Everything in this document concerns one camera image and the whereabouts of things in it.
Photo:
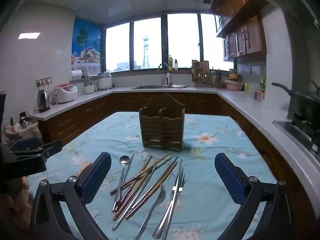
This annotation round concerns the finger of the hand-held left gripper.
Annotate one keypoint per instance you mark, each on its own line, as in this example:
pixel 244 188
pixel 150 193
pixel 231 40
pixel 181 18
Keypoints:
pixel 51 148
pixel 26 143

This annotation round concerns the pink plastic basin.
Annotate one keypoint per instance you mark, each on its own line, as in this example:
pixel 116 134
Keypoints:
pixel 233 86

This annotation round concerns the grey wall socket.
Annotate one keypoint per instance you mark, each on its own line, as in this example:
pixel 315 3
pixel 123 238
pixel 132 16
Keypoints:
pixel 248 70

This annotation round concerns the kitchen faucet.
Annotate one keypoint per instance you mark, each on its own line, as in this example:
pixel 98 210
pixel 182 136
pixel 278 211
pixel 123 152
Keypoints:
pixel 168 80

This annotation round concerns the range hood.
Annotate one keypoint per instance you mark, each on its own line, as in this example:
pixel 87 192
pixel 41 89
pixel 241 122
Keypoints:
pixel 300 42

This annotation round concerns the steel electric kettle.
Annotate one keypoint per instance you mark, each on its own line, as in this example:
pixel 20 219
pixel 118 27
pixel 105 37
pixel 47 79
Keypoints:
pixel 43 101

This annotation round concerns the pile of mixed chopsticks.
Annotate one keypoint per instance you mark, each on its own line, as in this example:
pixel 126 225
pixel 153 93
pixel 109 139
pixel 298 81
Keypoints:
pixel 140 187

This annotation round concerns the large white rice cooker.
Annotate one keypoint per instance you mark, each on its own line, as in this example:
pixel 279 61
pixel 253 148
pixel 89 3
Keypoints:
pixel 104 81

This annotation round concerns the white plastic bag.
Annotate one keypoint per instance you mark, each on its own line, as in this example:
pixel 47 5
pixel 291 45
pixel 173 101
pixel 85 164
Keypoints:
pixel 23 131

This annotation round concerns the white kitchen countertop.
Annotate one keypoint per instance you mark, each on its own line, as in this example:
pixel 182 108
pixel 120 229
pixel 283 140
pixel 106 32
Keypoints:
pixel 255 110

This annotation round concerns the small white electric pot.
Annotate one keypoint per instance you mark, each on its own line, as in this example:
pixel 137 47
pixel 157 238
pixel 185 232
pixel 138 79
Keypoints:
pixel 90 88

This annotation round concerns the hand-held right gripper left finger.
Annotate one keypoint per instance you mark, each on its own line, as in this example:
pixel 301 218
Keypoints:
pixel 98 177

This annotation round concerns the floral light blue tablecloth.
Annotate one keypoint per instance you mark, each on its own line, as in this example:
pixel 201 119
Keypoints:
pixel 207 140

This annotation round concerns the tropical fruit wall poster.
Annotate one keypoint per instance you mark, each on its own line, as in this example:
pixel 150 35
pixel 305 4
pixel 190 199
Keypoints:
pixel 85 42

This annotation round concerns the black frying pan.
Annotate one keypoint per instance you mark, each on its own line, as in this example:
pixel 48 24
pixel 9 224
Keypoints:
pixel 305 97

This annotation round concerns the paper towel roll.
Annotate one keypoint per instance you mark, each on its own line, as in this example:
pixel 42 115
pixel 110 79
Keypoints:
pixel 76 75

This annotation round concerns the person's left hand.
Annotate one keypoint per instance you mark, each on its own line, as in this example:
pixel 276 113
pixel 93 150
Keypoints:
pixel 13 205

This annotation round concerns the pump soap bottle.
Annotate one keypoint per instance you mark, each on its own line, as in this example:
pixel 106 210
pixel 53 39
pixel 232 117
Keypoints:
pixel 176 66

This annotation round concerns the yellow bowl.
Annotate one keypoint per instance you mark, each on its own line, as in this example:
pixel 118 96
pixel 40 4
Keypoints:
pixel 233 75

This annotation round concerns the gas stove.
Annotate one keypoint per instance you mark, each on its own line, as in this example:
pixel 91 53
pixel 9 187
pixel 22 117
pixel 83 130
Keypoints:
pixel 300 127

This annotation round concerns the wooden utensil holder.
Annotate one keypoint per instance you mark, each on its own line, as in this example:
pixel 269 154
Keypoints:
pixel 161 127

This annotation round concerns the steel kitchen sink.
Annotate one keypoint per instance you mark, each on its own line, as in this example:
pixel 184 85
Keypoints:
pixel 155 87

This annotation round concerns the large kitchen window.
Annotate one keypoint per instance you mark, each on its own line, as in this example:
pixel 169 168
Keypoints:
pixel 182 40

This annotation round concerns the wooden wall cabinets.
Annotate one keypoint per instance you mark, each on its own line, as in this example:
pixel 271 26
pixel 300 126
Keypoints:
pixel 240 5

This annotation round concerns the long metal fork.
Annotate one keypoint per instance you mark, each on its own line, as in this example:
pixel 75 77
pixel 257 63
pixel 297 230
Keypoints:
pixel 167 228
pixel 159 228

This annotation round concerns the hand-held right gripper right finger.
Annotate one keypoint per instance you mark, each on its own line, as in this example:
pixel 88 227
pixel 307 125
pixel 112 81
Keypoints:
pixel 228 177

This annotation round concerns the wooden base cabinets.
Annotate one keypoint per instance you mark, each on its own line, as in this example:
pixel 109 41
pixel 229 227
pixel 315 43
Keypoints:
pixel 75 120

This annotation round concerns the wall power outlet strip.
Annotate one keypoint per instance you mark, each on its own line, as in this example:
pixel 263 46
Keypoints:
pixel 44 81

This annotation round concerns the wooden spice rack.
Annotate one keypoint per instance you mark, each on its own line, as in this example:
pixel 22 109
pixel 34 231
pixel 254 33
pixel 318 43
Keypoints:
pixel 258 96

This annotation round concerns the wooden knife block rack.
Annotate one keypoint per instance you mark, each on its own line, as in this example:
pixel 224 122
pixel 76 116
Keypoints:
pixel 200 73

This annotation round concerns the small metal spoon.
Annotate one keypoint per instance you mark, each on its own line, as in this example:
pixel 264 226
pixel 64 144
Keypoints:
pixel 124 160

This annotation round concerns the lattice tower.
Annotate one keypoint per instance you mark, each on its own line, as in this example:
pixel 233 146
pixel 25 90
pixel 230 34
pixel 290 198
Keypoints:
pixel 145 55

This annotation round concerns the red and white rice cooker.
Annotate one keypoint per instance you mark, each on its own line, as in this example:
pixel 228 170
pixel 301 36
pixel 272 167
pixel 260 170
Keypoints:
pixel 65 93

